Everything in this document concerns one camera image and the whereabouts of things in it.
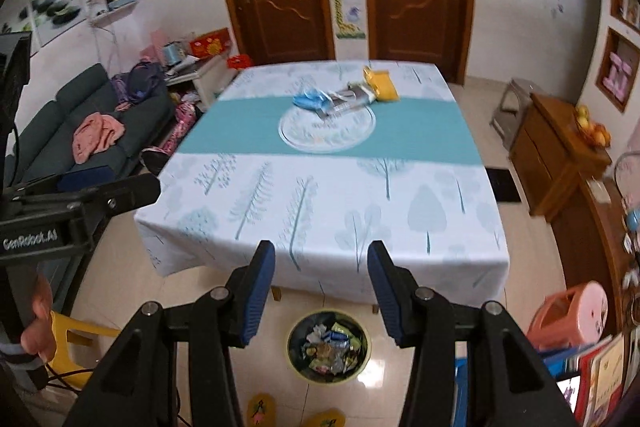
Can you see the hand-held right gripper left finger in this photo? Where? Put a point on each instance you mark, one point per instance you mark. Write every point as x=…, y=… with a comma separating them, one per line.
x=257, y=292

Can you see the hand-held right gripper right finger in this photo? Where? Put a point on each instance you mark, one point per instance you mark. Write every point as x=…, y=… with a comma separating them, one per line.
x=385, y=292

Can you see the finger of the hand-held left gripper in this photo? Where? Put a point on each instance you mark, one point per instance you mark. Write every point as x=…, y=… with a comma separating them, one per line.
x=135, y=191

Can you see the pile of wrappers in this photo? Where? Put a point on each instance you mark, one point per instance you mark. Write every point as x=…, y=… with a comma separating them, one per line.
x=330, y=347

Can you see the round black trash bin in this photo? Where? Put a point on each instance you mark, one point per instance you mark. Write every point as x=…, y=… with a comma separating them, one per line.
x=330, y=377

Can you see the person's left hand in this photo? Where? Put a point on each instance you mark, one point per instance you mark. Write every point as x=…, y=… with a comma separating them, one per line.
x=42, y=327

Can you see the pink cloth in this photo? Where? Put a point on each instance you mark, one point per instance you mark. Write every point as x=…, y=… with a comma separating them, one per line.
x=97, y=137

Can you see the pink patterned bag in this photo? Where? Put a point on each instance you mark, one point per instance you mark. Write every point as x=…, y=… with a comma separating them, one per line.
x=182, y=124

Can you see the purple backpack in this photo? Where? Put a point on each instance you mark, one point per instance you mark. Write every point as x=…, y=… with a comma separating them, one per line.
x=142, y=82

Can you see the table with tree-print tablecloth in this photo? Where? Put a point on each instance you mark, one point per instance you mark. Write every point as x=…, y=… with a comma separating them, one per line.
x=325, y=197

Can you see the dark grey sofa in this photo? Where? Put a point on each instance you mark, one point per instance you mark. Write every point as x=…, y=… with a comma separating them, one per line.
x=60, y=107

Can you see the yellow slipper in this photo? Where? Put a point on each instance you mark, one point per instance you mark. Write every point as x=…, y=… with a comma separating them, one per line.
x=325, y=421
x=261, y=409

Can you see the yellow plastic chair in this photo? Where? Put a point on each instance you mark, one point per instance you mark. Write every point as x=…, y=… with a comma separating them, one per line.
x=70, y=357

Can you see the white low cabinet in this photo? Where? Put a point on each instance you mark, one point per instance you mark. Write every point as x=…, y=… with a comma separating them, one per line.
x=205, y=82

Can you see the light blue container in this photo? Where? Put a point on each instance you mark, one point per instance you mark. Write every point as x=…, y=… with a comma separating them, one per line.
x=173, y=52

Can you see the black floor mat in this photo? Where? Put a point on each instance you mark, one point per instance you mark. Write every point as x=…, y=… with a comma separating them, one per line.
x=504, y=184

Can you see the round glass turntable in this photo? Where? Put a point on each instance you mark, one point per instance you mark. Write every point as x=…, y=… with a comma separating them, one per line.
x=325, y=138

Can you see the red gift box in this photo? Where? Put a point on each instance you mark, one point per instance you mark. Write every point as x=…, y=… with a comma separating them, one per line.
x=210, y=43

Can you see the blue plastic stool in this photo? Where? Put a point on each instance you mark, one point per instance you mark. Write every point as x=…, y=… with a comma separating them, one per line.
x=562, y=354

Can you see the pink plastic stool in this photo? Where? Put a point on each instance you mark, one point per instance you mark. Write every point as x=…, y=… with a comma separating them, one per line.
x=575, y=312

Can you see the silver wrapper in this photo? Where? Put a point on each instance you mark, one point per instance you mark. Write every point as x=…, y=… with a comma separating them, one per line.
x=350, y=99

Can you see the blue wrapper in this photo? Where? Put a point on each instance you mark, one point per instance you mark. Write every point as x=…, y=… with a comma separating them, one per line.
x=310, y=101

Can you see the long wooden cabinet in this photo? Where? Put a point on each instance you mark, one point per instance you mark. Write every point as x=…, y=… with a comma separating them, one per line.
x=585, y=247

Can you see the yellow snack packet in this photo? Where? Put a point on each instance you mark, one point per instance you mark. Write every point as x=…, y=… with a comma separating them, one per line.
x=382, y=84

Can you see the small wooden cabinet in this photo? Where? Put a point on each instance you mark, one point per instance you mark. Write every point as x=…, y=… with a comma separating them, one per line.
x=550, y=157

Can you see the grey metal stool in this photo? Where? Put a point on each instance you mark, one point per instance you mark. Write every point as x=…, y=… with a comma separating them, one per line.
x=515, y=102

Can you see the row of books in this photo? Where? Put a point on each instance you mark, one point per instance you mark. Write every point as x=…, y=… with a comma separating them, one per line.
x=607, y=372

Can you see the light blue round object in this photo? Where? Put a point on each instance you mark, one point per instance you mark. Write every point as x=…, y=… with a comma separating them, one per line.
x=634, y=221

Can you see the pile of fruit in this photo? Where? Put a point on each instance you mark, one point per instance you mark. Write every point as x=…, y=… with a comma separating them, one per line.
x=592, y=129

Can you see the electric fan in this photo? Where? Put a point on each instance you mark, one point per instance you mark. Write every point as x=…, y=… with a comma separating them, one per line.
x=627, y=172

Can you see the framed picture with pink figures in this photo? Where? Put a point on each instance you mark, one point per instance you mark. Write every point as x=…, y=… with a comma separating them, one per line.
x=617, y=69

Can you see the stone picture wall poster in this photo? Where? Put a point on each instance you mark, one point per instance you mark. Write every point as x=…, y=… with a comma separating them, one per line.
x=55, y=7

